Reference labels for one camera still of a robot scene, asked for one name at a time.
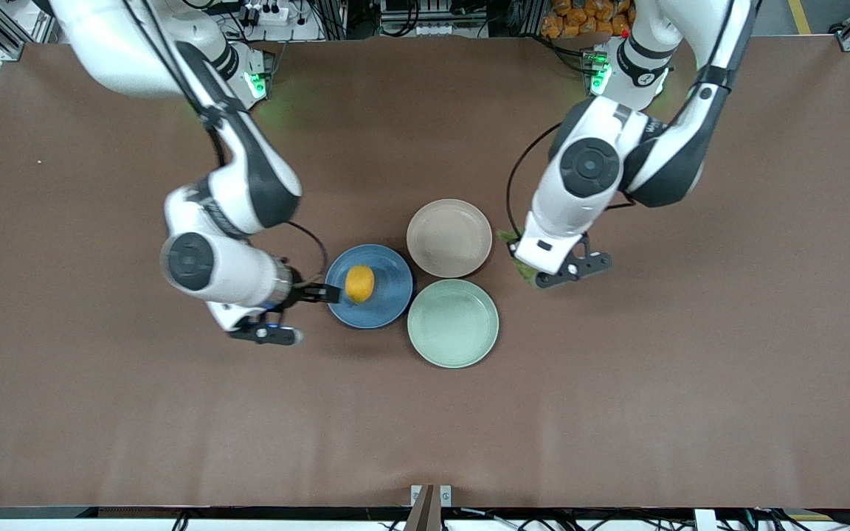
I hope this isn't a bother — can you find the yellow lemon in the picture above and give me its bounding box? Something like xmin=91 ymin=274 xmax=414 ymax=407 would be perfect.
xmin=345 ymin=265 xmax=376 ymax=305

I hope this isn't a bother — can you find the green lettuce leaf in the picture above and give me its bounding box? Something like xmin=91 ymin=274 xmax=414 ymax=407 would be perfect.
xmin=497 ymin=229 xmax=542 ymax=287

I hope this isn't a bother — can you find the blue plate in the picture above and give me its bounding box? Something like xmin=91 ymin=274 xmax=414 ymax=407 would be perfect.
xmin=325 ymin=244 xmax=415 ymax=330

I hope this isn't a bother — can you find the light green plate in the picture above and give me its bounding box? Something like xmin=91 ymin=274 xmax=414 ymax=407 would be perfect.
xmin=407 ymin=279 xmax=500 ymax=369

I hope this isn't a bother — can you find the beige plate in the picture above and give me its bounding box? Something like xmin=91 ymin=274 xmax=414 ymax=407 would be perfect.
xmin=406 ymin=198 xmax=494 ymax=279

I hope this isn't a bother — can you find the white power strip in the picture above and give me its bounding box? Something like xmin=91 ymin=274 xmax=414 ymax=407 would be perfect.
xmin=242 ymin=2 xmax=291 ymax=27

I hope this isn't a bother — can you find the white device with ports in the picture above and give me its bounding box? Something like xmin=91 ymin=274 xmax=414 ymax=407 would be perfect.
xmin=379 ymin=0 xmax=457 ymax=38

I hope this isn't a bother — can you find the bag of orange items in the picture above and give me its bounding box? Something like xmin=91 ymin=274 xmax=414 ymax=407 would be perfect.
xmin=540 ymin=0 xmax=637 ymax=39

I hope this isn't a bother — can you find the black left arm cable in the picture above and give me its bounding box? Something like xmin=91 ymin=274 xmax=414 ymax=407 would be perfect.
xmin=505 ymin=122 xmax=636 ymax=238

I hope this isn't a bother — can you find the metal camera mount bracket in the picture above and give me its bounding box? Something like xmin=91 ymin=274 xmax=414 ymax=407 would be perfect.
xmin=404 ymin=484 xmax=453 ymax=531

